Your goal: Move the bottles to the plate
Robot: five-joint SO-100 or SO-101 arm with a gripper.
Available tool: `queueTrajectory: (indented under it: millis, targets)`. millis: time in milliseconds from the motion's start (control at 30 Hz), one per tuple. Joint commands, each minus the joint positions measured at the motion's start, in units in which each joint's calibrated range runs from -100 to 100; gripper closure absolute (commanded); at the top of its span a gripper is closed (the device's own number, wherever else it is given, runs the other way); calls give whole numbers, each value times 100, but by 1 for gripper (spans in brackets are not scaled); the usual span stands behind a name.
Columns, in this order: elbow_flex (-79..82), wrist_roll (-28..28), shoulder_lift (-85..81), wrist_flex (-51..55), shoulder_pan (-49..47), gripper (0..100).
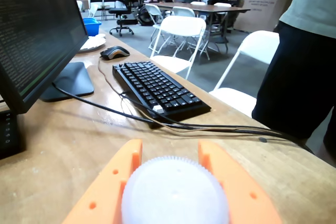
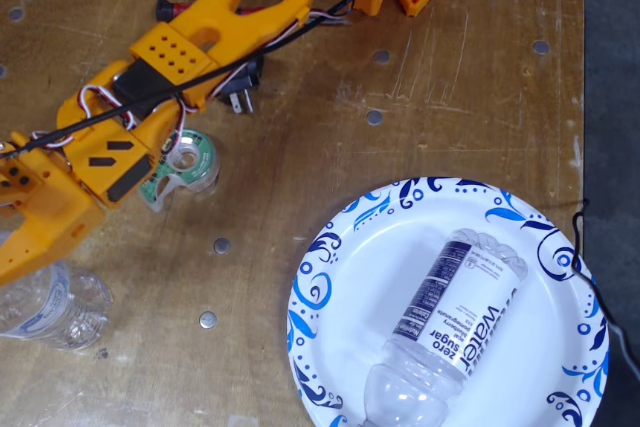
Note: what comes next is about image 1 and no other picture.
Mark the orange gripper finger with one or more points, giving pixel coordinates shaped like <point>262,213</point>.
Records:
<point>105,195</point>
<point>246,203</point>

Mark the clear water bottle white cap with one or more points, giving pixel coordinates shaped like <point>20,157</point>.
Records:
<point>173,195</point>

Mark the white plate with napkins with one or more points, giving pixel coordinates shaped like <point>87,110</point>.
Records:
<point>94,41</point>

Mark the black grey desk lamp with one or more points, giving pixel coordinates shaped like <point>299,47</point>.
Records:
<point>10,134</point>

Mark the black computer keyboard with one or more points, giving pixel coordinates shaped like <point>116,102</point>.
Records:
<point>157,87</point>

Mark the person grey shirt dark trousers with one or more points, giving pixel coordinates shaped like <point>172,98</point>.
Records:
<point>294,77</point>

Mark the black grey computer mouse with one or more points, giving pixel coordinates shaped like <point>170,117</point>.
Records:
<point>114,53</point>

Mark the white folding chair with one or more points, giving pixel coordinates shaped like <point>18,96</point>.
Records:
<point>153,10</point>
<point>181,26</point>
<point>183,11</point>
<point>260,45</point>

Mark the blue plastic bin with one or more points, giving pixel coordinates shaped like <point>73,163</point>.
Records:
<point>92,26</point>

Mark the black computer monitor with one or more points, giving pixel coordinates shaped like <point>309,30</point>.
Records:
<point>39,37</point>

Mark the black office swivel chair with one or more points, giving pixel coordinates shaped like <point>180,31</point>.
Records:
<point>119,11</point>

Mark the black folding chair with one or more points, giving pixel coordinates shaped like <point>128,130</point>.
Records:
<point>109,0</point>
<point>96,1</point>

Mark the large cardboard box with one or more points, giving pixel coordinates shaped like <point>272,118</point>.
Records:
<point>262,6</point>

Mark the long brown table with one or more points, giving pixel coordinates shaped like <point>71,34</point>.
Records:
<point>204,7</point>

